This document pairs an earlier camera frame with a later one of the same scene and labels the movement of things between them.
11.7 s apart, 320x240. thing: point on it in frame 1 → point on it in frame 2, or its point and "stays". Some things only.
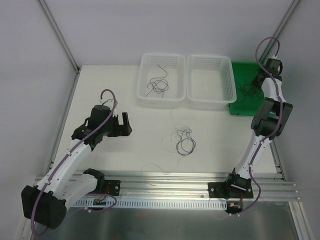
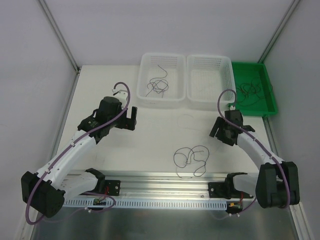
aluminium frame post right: x=279 y=30 stays
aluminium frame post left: x=60 y=35 stays
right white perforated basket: x=210 y=82 stays
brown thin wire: x=244 y=93 → x=252 y=104
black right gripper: x=259 y=80 → x=223 y=133
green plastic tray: x=248 y=95 stays
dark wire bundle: x=186 y=144 → x=182 y=157
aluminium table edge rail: x=193 y=185 stays
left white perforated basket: x=162 y=80 stays
